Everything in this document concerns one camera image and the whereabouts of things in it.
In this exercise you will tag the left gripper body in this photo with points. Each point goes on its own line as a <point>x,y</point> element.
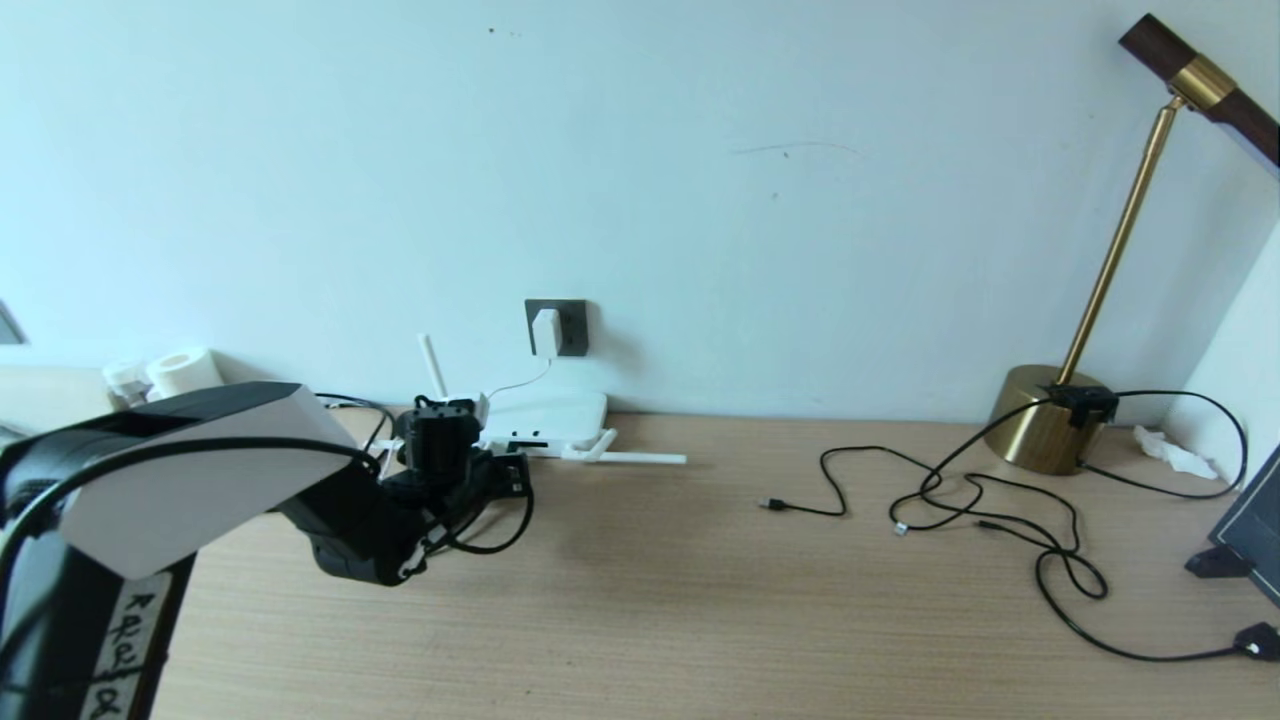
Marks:
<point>498,477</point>

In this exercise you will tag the white power adapter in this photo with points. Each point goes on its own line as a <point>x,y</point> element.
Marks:
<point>547,333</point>

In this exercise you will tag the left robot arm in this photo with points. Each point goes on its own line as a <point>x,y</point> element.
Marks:
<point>190,490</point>

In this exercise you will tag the white power adapter plug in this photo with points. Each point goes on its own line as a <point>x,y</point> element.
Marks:
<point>480,405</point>

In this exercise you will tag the white router with antennas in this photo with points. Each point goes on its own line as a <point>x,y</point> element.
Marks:
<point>560,415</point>

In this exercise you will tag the white toilet paper roll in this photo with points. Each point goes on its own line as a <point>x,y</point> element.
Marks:
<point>185,370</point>

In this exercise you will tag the small clear jar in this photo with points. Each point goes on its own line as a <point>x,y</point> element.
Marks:
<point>125,378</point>

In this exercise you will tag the brass desk lamp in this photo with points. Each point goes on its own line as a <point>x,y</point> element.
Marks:
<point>1030,430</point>

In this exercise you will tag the crumpled white tissue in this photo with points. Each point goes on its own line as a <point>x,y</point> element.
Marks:
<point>1175,455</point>

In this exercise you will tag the grey wall socket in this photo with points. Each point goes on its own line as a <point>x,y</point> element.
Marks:
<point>575,328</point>

